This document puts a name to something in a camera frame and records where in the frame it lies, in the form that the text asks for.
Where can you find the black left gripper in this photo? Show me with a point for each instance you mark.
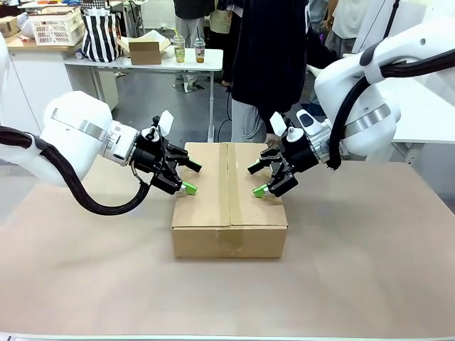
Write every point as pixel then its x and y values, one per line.
pixel 147 156

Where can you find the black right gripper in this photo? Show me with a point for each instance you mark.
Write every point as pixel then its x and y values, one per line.
pixel 302 156

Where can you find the large brown cardboard box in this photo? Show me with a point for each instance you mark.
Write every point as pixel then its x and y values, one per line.
pixel 213 199

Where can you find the person's left forearm black sleeve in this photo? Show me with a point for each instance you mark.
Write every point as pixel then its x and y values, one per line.
pixel 268 119

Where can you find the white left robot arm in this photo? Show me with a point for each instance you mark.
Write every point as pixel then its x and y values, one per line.
pixel 74 120

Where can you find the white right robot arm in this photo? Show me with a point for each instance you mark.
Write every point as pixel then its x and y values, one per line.
pixel 359 96

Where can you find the small open cardboard box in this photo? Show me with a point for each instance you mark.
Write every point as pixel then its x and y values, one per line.
pixel 145 54

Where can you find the small closed cardboard box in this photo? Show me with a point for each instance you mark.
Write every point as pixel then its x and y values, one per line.
pixel 8 26

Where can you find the person's left hand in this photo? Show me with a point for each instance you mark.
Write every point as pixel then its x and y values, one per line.
pixel 272 140

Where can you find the white folding table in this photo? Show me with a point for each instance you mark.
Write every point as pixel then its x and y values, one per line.
pixel 142 60

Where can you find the person in black sweater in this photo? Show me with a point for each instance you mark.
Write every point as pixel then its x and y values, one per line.
pixel 270 53

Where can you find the plastic cup with green straw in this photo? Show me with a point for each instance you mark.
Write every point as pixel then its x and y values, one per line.
pixel 178 51

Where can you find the plastic cup with amber drink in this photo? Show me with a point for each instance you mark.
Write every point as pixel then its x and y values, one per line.
pixel 199 52

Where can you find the bystander in grey trousers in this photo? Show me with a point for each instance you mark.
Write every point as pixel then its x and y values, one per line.
pixel 188 25

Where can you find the black white striped bag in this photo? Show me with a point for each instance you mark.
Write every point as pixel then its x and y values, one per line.
pixel 101 37

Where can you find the white side table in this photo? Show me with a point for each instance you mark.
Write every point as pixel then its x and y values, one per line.
pixel 423 117

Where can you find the bystander in white shirt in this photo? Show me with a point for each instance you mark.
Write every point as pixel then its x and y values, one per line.
pixel 343 25

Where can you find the white cabinet with wooden top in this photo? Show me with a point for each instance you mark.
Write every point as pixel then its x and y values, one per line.
pixel 42 74

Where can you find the white plastic crate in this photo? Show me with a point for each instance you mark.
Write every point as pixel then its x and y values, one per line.
pixel 57 30

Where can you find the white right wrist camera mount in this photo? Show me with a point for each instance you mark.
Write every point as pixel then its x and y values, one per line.
pixel 279 122

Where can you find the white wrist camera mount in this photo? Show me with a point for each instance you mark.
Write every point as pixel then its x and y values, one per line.
pixel 165 122
pixel 279 122

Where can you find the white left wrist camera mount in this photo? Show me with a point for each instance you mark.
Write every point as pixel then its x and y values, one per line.
pixel 165 122

